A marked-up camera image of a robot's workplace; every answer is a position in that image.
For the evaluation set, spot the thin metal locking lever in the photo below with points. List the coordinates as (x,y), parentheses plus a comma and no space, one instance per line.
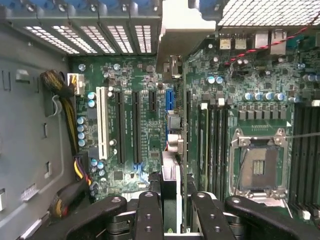
(305,135)

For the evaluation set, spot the blue expansion slot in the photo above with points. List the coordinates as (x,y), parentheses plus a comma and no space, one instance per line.
(170,100)

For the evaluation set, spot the black RAM slot bank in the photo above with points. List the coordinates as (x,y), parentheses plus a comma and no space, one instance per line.
(306,155)

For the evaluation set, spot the white power connector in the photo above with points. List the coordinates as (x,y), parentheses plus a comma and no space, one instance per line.
(77,83)

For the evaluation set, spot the short black expansion slot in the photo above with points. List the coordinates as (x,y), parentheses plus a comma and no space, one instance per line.
(153,101)

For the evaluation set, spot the metal socket cover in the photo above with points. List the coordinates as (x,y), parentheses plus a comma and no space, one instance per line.
(262,197)

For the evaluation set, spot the green motherboard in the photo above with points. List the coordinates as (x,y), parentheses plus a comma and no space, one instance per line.
(250,82)

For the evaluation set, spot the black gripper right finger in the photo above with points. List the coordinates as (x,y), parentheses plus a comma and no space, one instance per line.
(210,217)

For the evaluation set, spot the silver rear port block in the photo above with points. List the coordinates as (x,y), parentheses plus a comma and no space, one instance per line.
(252,41)

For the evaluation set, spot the white expansion slot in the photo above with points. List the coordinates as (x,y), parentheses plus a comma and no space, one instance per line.
(102,125)

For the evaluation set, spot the open grey PC case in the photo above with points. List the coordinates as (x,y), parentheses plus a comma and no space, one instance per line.
(82,22)

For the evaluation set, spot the blue card retainer clips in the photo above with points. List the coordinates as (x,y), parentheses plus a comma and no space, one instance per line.
(75,3)

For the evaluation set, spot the long black expansion slot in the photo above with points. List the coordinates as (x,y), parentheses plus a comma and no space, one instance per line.
(137,125)
(120,125)

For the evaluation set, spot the CPU socket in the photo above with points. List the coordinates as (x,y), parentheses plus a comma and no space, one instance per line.
(258,162)

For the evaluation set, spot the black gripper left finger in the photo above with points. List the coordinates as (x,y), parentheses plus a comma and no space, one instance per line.
(150,215)

